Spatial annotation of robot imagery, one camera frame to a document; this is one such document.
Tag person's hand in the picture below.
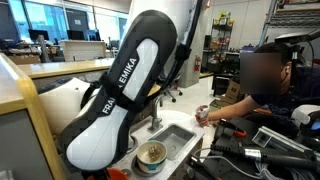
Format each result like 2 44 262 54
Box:
194 111 214 128

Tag person's bare forearm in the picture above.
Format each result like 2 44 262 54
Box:
208 94 266 124

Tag grey toy sink basin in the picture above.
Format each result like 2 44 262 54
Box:
151 123 197 162

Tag grey toy faucet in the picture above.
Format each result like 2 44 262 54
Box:
147 94 165 135

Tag brown cardboard box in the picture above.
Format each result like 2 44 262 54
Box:
220 79 242 105

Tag black office chair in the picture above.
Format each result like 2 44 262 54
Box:
159 71 184 103

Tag red fire extinguisher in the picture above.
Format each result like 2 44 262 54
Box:
193 54 202 73

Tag brown cereal pieces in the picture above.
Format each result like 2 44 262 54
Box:
147 145 162 163

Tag silver metal box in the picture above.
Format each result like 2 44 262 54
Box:
252 125 314 158

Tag seated person in dark shirt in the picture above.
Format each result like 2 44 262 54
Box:
239 41 320 118

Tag black storage shelf rack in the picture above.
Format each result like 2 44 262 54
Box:
209 11 235 74

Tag black cylindrical tool with label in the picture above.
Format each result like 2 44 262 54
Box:
209 143 320 172

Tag orange plastic bowl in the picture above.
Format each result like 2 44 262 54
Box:
105 167 130 180

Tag white slatted desk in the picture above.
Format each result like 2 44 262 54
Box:
60 39 108 62

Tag long wooden desk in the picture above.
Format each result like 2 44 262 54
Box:
16 57 116 80

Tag black computer monitor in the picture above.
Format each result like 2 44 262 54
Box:
27 28 51 42
66 29 86 42

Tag yellow wooden cabinet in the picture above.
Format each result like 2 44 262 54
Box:
0 52 68 180

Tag cream bowl with teal handles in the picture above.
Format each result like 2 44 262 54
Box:
135 139 169 175

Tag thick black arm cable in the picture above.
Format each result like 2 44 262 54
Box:
159 0 205 93

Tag metal wire shelf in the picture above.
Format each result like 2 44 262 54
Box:
258 0 320 48

